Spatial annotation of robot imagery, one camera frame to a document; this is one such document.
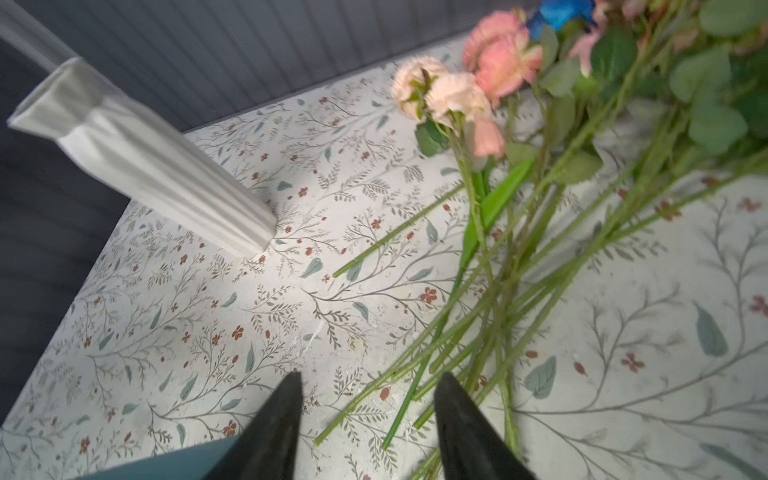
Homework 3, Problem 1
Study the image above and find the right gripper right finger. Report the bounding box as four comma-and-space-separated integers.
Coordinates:
434, 372, 535, 480

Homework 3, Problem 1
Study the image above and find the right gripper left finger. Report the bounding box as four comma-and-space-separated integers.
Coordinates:
204, 372, 303, 480

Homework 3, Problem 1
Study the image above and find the blue ceramic vase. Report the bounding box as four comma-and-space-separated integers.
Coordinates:
83, 436, 239, 480

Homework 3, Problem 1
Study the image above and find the blue rose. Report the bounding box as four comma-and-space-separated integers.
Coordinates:
526, 0, 596, 41

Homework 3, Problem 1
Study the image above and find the pile of artificial flowers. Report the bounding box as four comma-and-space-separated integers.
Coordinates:
328, 1, 767, 479

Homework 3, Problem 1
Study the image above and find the white ribbed vase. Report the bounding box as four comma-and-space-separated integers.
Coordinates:
7, 57, 277, 258

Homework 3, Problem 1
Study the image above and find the floral table mat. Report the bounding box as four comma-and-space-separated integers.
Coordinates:
1, 63, 767, 479

